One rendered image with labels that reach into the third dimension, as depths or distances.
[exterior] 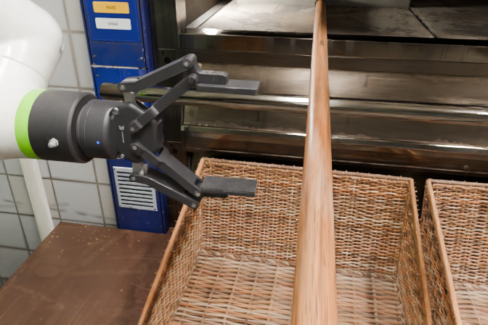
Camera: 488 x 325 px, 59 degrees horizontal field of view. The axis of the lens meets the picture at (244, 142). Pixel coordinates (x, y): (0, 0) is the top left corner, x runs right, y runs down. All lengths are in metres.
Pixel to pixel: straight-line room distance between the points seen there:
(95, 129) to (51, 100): 0.07
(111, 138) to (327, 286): 0.34
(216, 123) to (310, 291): 0.86
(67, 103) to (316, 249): 0.36
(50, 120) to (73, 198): 0.92
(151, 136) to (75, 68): 0.72
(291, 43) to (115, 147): 0.60
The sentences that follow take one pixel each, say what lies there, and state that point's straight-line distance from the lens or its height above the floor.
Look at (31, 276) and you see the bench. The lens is 1.33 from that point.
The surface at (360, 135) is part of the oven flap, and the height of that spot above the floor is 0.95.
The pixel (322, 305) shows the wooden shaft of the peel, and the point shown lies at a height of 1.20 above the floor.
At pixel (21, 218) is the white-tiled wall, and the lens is 1.64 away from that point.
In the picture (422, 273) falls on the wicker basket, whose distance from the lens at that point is 0.99.
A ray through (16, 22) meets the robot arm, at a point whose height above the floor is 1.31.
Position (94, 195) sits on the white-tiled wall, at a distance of 1.42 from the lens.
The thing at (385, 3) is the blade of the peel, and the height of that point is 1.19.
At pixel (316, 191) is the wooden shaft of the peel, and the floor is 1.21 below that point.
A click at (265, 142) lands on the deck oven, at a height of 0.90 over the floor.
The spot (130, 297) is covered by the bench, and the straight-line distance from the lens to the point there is 1.19.
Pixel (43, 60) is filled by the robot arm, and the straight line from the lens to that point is 0.67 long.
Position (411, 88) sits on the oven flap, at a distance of 1.12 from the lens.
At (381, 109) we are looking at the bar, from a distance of 0.70.
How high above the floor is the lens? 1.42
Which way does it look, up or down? 27 degrees down
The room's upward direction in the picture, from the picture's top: straight up
